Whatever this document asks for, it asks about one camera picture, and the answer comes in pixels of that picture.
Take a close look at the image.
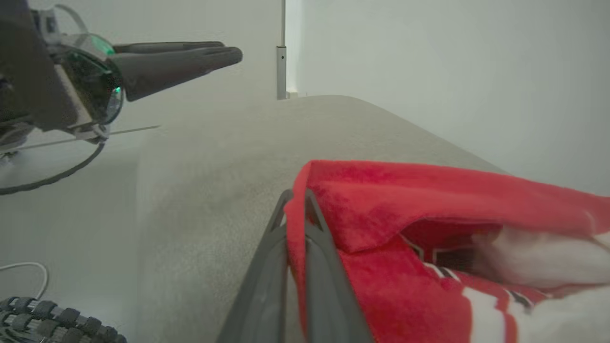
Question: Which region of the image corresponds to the red basketball jersey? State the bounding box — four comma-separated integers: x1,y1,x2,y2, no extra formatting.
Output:
285,160,610,343

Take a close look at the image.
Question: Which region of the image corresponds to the thin white cable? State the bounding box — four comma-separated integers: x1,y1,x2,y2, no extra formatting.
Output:
0,262,50,301

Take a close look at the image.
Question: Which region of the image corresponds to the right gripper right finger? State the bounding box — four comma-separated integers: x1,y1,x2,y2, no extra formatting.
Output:
304,190,373,343

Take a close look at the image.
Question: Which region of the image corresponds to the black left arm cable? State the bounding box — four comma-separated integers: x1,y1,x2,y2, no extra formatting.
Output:
0,141,106,196

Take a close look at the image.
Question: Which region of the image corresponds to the grey fabric sofa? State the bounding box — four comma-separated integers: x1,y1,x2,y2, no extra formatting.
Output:
136,94,508,343

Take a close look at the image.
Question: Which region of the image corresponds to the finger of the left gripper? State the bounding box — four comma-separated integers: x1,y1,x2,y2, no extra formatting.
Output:
112,46,244,102
113,41,225,54

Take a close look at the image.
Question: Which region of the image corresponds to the black treaded wheel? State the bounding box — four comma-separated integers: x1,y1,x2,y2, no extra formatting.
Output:
0,297,128,343

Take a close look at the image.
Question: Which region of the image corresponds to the grey metal post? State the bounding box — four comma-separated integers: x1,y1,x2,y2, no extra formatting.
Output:
275,0,288,101

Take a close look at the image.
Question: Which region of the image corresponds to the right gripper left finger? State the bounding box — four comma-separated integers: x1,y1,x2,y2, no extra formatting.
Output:
217,190,292,343

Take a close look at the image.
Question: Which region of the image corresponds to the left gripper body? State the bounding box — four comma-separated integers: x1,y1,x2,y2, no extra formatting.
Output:
0,0,125,143

